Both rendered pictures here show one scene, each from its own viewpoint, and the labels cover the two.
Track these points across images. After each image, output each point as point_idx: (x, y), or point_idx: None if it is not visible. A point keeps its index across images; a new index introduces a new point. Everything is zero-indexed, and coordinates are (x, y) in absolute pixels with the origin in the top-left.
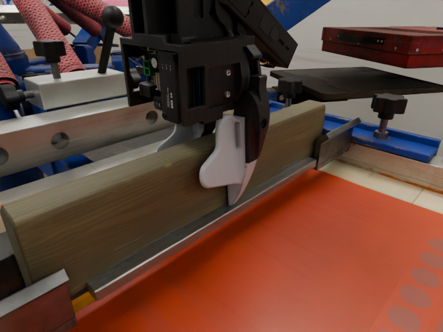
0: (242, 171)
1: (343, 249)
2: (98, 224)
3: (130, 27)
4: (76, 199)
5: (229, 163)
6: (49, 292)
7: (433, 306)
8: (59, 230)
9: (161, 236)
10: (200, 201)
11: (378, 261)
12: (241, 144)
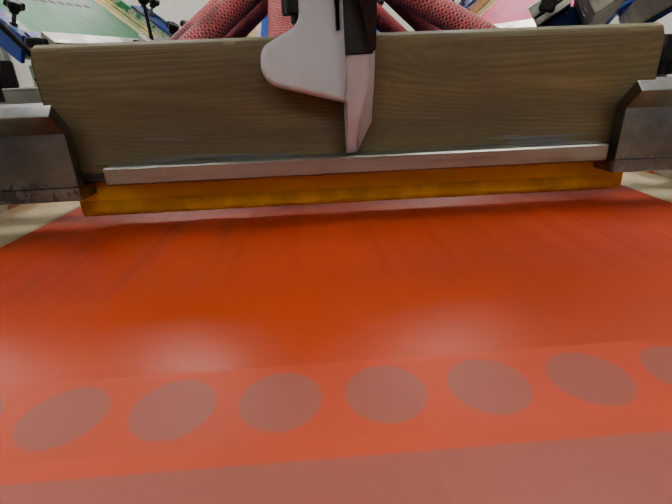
0: (344, 75)
1: (520, 273)
2: (122, 91)
3: (467, 24)
4: (96, 46)
5: (320, 54)
6: (40, 130)
7: (617, 410)
8: (74, 76)
9: (220, 155)
10: (291, 126)
11: (580, 308)
12: (342, 21)
